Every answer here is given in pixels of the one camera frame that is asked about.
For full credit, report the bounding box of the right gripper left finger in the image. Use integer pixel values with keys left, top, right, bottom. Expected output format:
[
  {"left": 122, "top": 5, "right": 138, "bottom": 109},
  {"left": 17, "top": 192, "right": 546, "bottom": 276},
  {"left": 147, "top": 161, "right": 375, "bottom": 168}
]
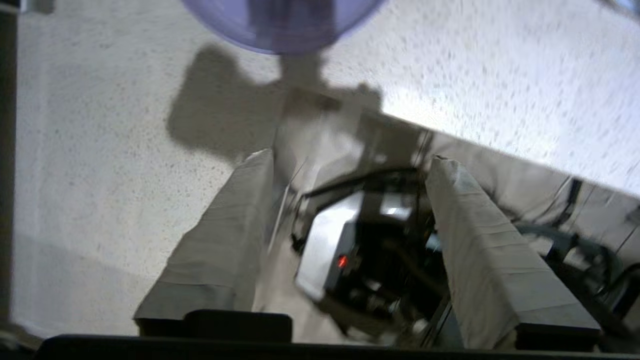
[{"left": 133, "top": 148, "right": 277, "bottom": 322}]

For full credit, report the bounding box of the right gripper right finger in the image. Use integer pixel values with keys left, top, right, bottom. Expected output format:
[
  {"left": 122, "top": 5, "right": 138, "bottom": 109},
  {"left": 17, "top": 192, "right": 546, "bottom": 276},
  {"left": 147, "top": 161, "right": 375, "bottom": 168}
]
[{"left": 424, "top": 156, "right": 602, "bottom": 350}]

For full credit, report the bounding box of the purple plate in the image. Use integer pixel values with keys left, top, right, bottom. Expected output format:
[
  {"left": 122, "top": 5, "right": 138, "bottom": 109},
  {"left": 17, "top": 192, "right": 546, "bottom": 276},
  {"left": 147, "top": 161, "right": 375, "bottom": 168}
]
[{"left": 180, "top": 0, "right": 388, "bottom": 55}]

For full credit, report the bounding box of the silver robot base box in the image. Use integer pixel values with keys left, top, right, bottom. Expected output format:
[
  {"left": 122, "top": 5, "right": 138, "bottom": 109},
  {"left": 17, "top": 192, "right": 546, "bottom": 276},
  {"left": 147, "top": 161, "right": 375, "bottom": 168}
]
[{"left": 292, "top": 167, "right": 451, "bottom": 341}]

